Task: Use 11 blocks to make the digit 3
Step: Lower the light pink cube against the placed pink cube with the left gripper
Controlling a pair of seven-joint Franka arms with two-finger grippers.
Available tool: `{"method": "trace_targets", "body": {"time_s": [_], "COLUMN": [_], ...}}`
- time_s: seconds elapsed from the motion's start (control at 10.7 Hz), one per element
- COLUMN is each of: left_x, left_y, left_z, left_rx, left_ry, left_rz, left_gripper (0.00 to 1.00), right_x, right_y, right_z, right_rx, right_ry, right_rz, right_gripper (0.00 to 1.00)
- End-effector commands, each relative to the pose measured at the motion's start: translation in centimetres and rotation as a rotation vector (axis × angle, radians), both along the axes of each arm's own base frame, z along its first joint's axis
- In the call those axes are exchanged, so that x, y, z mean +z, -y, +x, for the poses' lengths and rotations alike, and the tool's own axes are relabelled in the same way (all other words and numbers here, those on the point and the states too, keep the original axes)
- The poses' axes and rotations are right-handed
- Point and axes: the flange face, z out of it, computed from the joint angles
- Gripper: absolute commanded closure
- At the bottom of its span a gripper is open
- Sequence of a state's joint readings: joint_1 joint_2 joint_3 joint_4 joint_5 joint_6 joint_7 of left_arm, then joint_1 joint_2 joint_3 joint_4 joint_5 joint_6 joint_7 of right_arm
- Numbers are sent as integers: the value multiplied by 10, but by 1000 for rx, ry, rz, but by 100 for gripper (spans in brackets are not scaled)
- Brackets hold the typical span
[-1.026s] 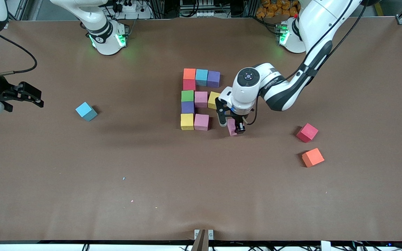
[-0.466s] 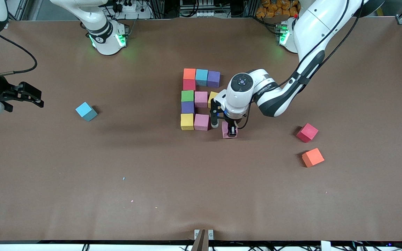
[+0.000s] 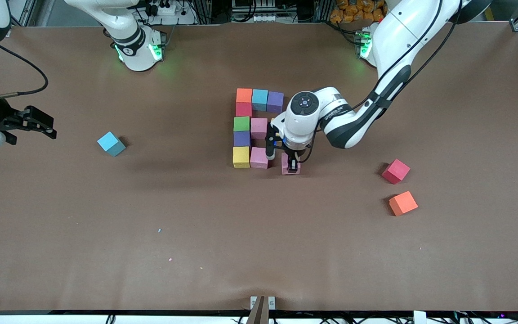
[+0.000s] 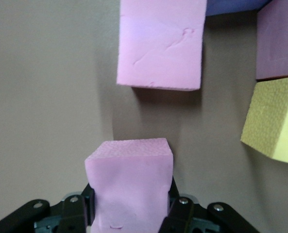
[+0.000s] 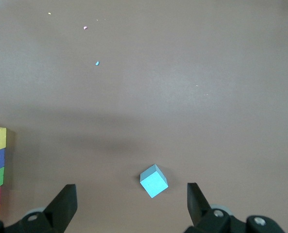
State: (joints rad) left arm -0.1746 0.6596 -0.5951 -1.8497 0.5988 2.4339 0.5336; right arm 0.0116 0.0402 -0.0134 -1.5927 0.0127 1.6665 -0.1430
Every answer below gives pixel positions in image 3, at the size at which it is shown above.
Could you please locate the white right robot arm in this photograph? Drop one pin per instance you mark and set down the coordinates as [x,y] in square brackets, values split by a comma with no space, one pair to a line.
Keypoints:
[128,40]

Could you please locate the white power strip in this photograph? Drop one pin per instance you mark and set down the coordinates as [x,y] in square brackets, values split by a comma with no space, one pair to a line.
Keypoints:
[167,11]
[264,18]

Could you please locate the red foam cube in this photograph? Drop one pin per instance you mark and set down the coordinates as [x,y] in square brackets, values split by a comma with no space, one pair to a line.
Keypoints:
[243,110]
[395,171]

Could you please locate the white tag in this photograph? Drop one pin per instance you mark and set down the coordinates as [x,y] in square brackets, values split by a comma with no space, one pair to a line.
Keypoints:
[419,317]

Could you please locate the metal table clamp bracket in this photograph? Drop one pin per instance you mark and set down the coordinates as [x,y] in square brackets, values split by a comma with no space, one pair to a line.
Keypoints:
[262,310]

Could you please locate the orange foam cube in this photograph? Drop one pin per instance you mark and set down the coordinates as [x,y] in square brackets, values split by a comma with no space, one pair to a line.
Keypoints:
[243,95]
[403,203]

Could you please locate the green foam cube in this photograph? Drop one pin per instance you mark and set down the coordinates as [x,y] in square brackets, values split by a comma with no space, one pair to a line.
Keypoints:
[241,124]

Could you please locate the sky blue foam cube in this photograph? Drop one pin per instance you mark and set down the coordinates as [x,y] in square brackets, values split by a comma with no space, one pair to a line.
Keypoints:
[110,143]

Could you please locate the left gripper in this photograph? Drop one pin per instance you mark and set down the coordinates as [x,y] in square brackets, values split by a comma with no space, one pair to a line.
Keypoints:
[292,161]

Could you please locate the teal foam cube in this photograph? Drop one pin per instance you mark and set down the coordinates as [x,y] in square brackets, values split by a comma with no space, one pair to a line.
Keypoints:
[259,100]

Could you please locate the pile of orange balls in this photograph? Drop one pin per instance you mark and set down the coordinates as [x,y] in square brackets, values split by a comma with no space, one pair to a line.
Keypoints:
[353,11]

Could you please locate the yellow foam cube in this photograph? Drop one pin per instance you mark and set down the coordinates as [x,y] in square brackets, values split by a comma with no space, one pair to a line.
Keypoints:
[241,157]
[279,134]

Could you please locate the purple foam cube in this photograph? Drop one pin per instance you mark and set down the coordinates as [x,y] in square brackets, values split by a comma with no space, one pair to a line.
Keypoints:
[241,138]
[275,102]

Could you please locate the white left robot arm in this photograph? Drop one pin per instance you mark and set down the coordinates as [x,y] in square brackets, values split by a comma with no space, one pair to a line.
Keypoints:
[403,36]

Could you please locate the pink foam cube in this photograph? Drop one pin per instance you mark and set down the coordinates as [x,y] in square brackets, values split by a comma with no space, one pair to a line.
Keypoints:
[258,128]
[284,165]
[258,158]

